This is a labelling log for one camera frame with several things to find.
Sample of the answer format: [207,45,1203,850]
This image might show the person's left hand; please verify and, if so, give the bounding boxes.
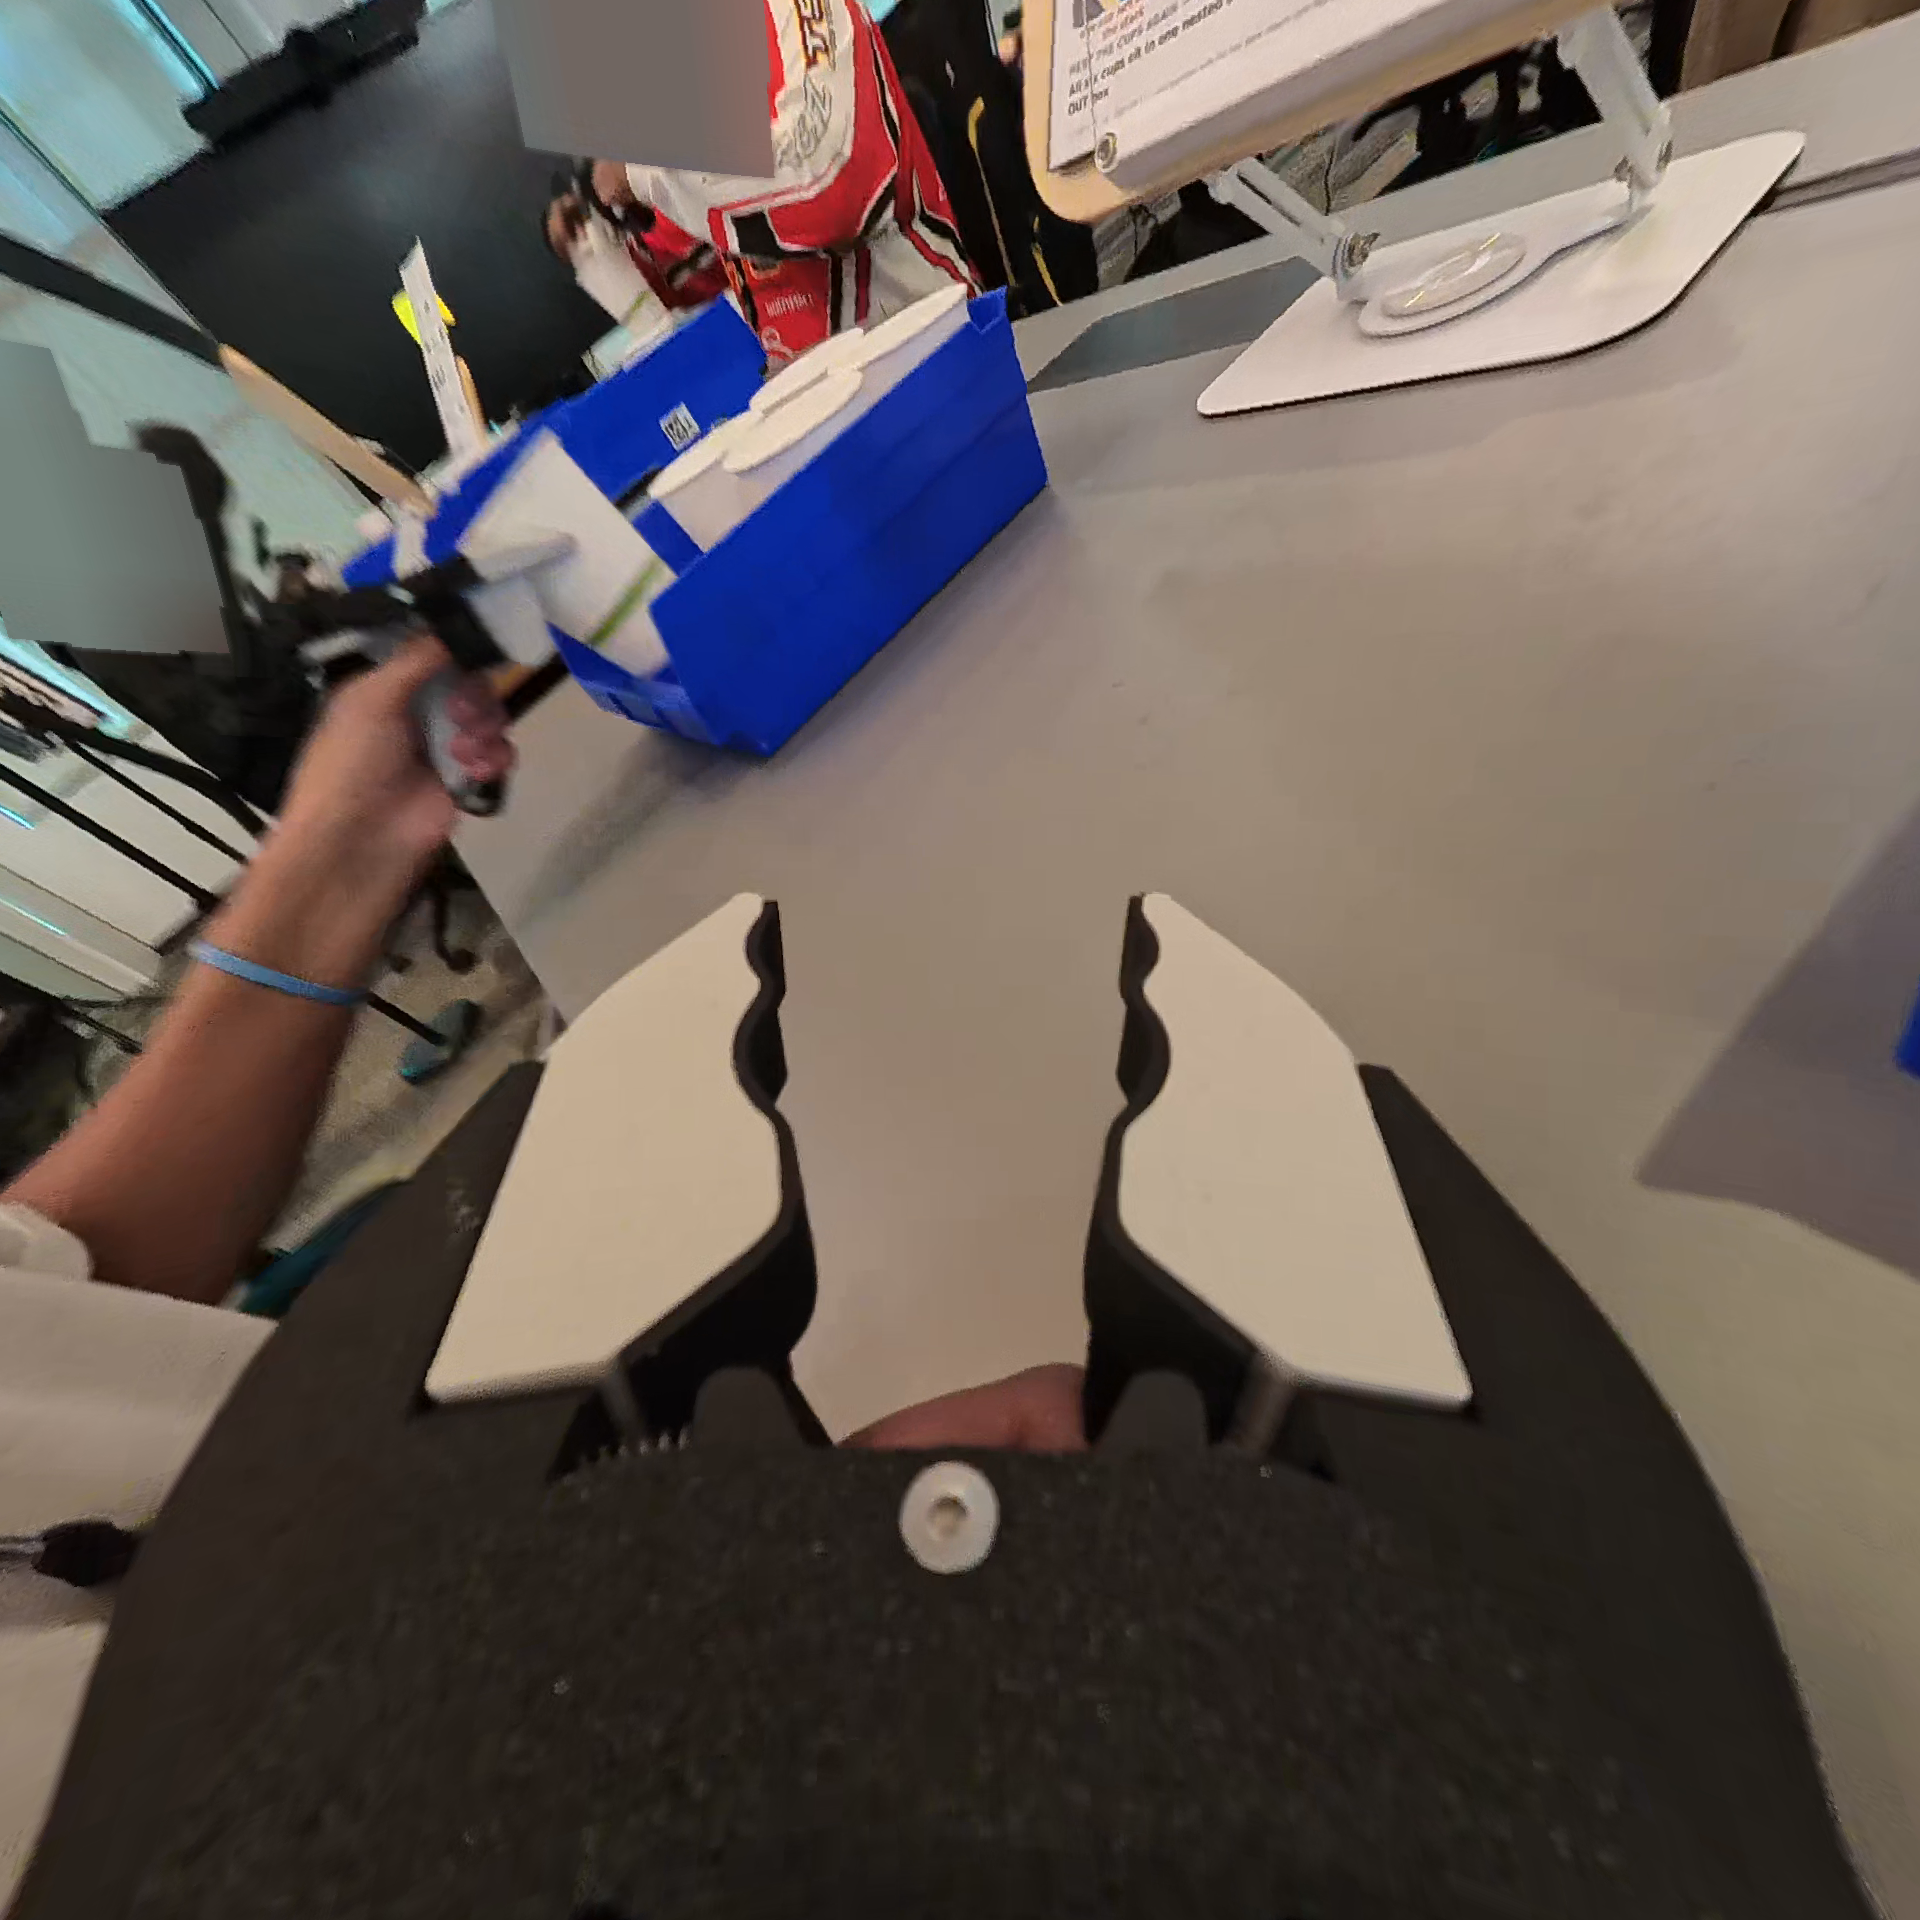
[200,638,520,1004]

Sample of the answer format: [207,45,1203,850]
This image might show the wooden document board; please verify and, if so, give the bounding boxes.
[1019,0,1625,227]

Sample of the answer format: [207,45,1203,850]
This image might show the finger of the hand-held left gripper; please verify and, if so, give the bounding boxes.
[456,532,583,666]

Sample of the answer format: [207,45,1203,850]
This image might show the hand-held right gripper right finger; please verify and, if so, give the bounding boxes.
[1083,892,1475,1454]

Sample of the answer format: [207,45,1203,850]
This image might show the wooden board document stand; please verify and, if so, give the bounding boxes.
[216,344,441,514]

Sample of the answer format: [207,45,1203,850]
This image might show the person's right hand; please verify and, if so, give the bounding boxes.
[844,1363,1089,1454]

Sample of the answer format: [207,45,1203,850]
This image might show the black tripod stand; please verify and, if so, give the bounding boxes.
[0,645,485,1086]

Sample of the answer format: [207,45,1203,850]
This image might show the instruction sheet on stand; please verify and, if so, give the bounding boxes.
[1197,0,1807,418]

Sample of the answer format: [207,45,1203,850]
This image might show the printed instruction sheet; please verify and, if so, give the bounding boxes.
[1049,0,1520,173]

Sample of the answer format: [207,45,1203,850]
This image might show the set of white paper cups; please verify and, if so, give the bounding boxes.
[645,286,974,554]

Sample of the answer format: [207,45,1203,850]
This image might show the blue wristband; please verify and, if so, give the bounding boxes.
[182,938,372,1011]

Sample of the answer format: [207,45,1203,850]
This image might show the white paper cup green band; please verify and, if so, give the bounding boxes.
[456,435,681,677]

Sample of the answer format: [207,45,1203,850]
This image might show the white paper sign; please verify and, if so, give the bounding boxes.
[393,240,492,456]

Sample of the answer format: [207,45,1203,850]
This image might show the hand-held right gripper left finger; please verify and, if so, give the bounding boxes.
[423,892,819,1449]

